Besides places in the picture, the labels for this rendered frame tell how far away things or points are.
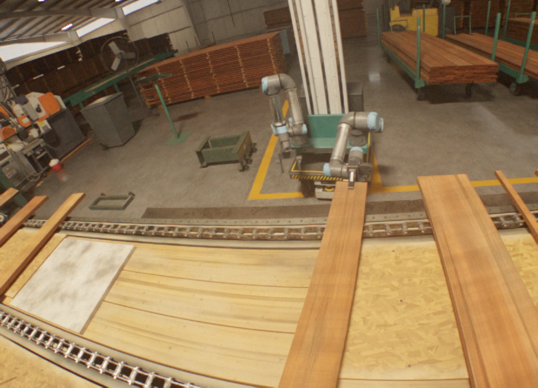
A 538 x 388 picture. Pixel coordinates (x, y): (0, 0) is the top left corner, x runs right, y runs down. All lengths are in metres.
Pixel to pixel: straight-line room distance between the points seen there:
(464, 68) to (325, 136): 2.39
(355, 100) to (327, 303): 1.84
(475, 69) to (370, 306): 3.63
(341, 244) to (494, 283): 0.51
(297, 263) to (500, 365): 0.68
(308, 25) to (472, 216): 1.68
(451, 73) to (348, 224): 3.24
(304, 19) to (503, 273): 1.92
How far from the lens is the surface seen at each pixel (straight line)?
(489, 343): 0.86
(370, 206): 2.34
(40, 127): 7.04
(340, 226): 1.01
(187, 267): 1.15
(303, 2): 2.13
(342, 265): 0.90
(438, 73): 3.92
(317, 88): 2.24
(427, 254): 1.01
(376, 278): 0.93
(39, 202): 2.55
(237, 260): 1.07
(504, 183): 1.36
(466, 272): 0.95
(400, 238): 1.06
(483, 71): 4.17
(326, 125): 2.26
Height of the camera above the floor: 1.62
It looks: 35 degrees down
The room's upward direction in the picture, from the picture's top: 15 degrees counter-clockwise
